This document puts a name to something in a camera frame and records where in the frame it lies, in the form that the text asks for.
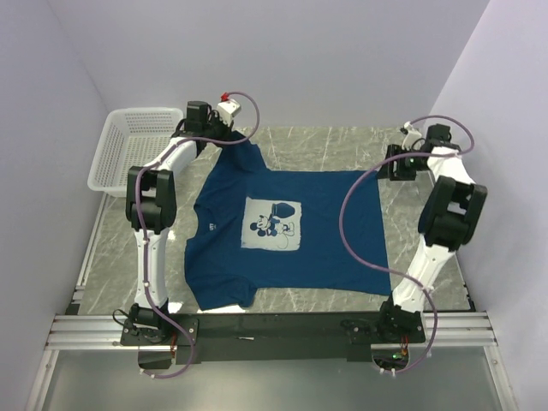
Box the white perforated plastic basket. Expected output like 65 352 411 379
87 107 183 197

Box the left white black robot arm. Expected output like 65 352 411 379
125 98 241 344

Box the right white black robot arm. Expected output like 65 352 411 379
375 122 488 343

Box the blue printed t-shirt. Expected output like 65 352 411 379
184 142 390 310

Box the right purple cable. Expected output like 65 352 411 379
339 114 476 378

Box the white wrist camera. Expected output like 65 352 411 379
400 122 423 151
217 92 241 126

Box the aluminium extrusion rail frame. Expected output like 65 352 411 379
45 127 500 352

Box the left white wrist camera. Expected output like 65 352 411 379
217 92 241 126

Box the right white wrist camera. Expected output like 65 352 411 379
400 122 423 151

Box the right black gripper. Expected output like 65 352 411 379
375 144 430 182

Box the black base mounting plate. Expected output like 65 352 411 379
120 312 426 365

